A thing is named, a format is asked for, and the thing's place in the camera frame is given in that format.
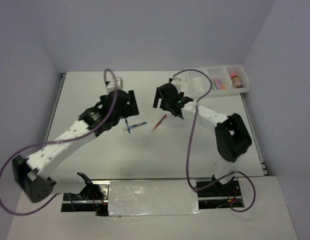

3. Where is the teal blue pen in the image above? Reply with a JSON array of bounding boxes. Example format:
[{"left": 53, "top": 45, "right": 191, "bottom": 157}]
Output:
[{"left": 122, "top": 121, "right": 148, "bottom": 132}]

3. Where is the dark blue pen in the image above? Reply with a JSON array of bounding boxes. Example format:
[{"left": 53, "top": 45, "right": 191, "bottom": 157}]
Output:
[{"left": 124, "top": 118, "right": 131, "bottom": 134}]

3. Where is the red pen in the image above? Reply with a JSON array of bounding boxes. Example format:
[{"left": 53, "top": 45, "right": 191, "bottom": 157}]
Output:
[{"left": 151, "top": 114, "right": 168, "bottom": 133}]

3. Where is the purple highlighter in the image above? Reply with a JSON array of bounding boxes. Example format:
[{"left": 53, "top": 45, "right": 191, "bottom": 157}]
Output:
[{"left": 214, "top": 77, "right": 221, "bottom": 90}]

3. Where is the pink-capped clear tube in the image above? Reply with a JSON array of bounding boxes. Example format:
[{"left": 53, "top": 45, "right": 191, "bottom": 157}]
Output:
[{"left": 229, "top": 72, "right": 244, "bottom": 89}]

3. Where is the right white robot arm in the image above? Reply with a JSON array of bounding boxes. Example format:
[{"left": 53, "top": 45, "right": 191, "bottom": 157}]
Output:
[{"left": 153, "top": 83, "right": 252, "bottom": 196}]

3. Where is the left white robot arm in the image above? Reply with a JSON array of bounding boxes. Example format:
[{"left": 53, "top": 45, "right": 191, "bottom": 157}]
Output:
[{"left": 12, "top": 90, "right": 139, "bottom": 203}]

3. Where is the clear three-compartment organizer tray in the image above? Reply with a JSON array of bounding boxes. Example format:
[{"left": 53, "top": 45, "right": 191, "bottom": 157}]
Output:
[{"left": 182, "top": 64, "right": 250, "bottom": 99}]

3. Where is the silver foil sheet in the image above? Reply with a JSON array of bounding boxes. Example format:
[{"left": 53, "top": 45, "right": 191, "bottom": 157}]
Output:
[{"left": 108, "top": 180, "right": 201, "bottom": 217}]

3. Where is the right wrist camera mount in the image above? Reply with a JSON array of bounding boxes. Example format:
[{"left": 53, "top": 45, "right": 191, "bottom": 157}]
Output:
[{"left": 168, "top": 77, "right": 186, "bottom": 93}]

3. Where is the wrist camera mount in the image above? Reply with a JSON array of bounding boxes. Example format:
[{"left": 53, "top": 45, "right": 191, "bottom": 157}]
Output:
[
  {"left": 168, "top": 77, "right": 186, "bottom": 93},
  {"left": 106, "top": 77, "right": 124, "bottom": 94}
]

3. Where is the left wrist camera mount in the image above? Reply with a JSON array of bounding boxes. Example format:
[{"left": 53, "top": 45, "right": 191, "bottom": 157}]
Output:
[{"left": 106, "top": 77, "right": 124, "bottom": 94}]

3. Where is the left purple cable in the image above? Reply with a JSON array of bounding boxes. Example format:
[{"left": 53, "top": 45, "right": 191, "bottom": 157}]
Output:
[{"left": 0, "top": 68, "right": 120, "bottom": 216}]

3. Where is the aluminium rail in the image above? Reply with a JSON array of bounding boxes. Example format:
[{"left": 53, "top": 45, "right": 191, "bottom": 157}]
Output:
[{"left": 91, "top": 176, "right": 212, "bottom": 183}]

